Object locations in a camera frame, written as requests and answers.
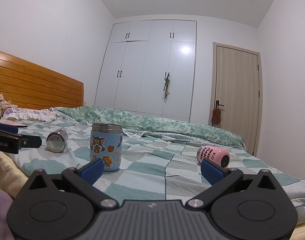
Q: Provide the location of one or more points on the purple floral pillow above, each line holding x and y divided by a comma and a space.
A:
43, 115

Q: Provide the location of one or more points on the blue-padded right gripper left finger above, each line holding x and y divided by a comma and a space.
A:
81, 180

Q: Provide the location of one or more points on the pink cup with lettering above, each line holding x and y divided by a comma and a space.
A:
217, 155

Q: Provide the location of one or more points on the small stainless steel cup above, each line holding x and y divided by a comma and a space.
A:
57, 140

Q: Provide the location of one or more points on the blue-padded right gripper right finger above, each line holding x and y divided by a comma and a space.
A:
223, 181

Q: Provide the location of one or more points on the orange wooden headboard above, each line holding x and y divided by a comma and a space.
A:
29, 85

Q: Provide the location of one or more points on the brown plush on handle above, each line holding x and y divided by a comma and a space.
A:
216, 116

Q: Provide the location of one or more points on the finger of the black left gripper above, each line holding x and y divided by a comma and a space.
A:
12, 143

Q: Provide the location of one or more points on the white built-in wardrobe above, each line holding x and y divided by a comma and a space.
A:
138, 58

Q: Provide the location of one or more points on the green floral quilt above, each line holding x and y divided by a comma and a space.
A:
89, 114

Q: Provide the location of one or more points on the checkered green bed sheet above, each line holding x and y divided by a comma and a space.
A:
153, 165

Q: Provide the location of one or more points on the black door handle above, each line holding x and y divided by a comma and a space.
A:
217, 104

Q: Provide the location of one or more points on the green hanging ornament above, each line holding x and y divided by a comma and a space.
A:
166, 87

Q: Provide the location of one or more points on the blue cartoon sticker cup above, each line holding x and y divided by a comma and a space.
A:
105, 144

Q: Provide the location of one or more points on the beige wooden door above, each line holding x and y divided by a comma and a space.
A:
237, 82

